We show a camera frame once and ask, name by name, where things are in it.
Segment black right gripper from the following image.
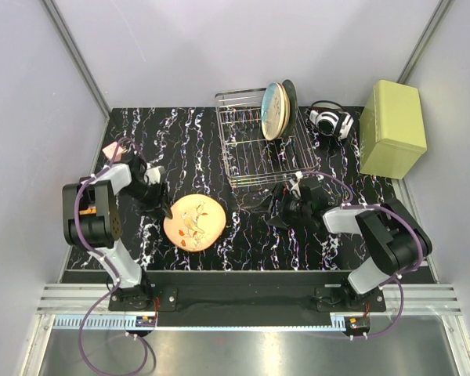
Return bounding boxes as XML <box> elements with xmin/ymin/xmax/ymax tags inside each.
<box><xmin>252</xmin><ymin>183</ymin><xmax>312</xmax><ymax>230</ymax></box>

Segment yellow floral plate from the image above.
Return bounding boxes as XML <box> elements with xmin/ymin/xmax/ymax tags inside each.
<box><xmin>163</xmin><ymin>194</ymin><xmax>226</xmax><ymax>252</ymax></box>

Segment cream plate with sprig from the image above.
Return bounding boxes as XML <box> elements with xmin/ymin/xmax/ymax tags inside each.
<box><xmin>261</xmin><ymin>82</ymin><xmax>285</xmax><ymax>141</ymax></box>

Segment beige leaf pattern plate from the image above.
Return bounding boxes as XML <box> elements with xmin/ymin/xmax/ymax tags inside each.
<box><xmin>277</xmin><ymin>82</ymin><xmax>291</xmax><ymax>138</ymax></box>

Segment blue glazed plate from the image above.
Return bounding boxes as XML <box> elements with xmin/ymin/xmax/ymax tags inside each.
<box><xmin>282</xmin><ymin>79</ymin><xmax>298</xmax><ymax>137</ymax></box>

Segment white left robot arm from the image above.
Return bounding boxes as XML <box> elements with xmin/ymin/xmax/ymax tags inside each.
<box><xmin>62</xmin><ymin>153</ymin><xmax>172</xmax><ymax>310</ymax></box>

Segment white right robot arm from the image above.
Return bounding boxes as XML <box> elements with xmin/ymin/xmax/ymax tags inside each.
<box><xmin>246</xmin><ymin>176</ymin><xmax>433</xmax><ymax>311</ymax></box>

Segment pink cube power adapter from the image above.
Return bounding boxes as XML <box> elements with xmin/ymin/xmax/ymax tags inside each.
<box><xmin>102</xmin><ymin>142</ymin><xmax>127</xmax><ymax>163</ymax></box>

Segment white black headphones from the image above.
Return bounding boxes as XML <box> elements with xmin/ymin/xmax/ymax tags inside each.
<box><xmin>309</xmin><ymin>100</ymin><xmax>355</xmax><ymax>140</ymax></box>

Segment green rectangular box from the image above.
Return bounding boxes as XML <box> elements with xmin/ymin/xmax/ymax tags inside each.
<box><xmin>360</xmin><ymin>80</ymin><xmax>427</xmax><ymax>179</ymax></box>

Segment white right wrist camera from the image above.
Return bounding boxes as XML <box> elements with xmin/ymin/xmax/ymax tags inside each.
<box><xmin>288</xmin><ymin>171</ymin><xmax>304</xmax><ymax>199</ymax></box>

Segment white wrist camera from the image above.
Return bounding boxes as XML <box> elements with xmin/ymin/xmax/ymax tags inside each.
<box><xmin>288</xmin><ymin>171</ymin><xmax>304</xmax><ymax>199</ymax></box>
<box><xmin>145</xmin><ymin>164</ymin><xmax>166</xmax><ymax>185</ymax></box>

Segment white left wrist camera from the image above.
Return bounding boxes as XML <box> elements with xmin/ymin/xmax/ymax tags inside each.
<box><xmin>145</xmin><ymin>164</ymin><xmax>166</xmax><ymax>185</ymax></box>

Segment metal wire dish rack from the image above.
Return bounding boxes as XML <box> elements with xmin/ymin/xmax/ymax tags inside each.
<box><xmin>215</xmin><ymin>88</ymin><xmax>319</xmax><ymax>188</ymax></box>

